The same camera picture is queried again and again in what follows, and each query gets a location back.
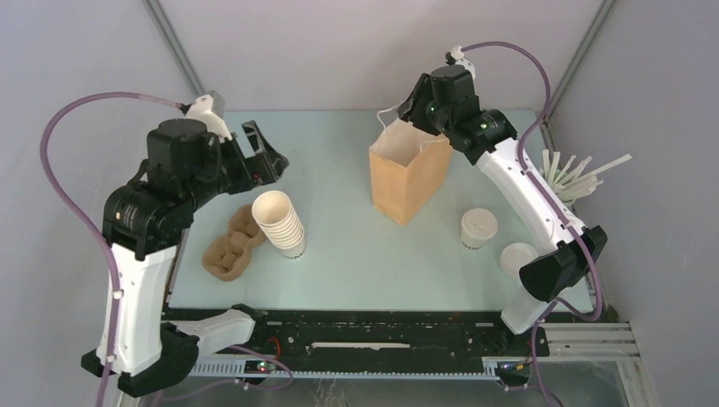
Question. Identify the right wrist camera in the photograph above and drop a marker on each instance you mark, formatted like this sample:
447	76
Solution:
457	57

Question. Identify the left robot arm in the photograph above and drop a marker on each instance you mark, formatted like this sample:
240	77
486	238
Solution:
187	165

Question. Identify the brown paper bag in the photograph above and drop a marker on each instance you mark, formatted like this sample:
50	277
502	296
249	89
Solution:
407	166

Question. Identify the single white paper cup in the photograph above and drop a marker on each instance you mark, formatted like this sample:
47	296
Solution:
475	236

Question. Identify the white plastic cup lid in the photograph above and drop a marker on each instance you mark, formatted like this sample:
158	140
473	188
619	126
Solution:
479	215

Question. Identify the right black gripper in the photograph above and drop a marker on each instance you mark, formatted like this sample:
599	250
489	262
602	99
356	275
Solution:
412	108

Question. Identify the stack of white lids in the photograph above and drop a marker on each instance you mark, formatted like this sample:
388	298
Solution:
516	255

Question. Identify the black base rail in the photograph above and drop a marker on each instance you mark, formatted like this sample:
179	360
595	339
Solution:
394	344

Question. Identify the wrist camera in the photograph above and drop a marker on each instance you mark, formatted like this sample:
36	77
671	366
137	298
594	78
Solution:
457	57
209	109

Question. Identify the stack of white paper cups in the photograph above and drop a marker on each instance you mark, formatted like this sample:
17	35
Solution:
275	215

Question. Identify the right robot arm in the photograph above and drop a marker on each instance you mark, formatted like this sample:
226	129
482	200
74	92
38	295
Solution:
444	102

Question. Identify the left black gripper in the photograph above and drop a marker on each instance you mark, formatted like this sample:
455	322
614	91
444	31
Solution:
262	168

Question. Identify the brown pulp cup carrier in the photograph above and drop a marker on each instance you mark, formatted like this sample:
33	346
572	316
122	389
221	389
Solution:
229	255

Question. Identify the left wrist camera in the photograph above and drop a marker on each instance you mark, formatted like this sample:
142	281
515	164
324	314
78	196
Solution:
209	109

